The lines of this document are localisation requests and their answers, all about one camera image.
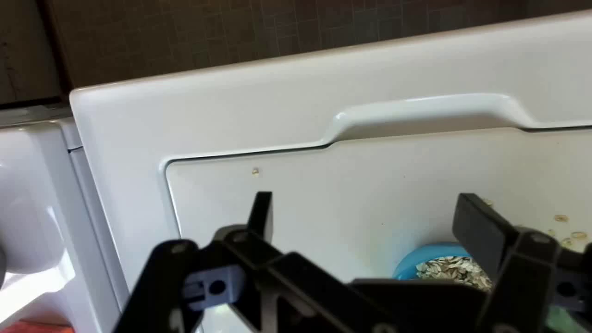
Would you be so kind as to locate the white dryer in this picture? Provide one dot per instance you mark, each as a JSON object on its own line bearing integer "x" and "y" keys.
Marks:
{"x": 57, "y": 266}

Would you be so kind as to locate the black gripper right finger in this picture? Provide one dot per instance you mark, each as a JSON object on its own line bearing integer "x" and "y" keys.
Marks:
{"x": 537, "y": 283}

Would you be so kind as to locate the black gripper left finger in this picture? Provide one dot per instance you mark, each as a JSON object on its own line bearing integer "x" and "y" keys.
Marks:
{"x": 268, "y": 290}

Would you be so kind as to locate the blue plastic bowl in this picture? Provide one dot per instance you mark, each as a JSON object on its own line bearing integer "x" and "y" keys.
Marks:
{"x": 442, "y": 263}

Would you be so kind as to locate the white washing machine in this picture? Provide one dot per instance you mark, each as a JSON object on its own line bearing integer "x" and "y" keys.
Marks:
{"x": 363, "y": 148}

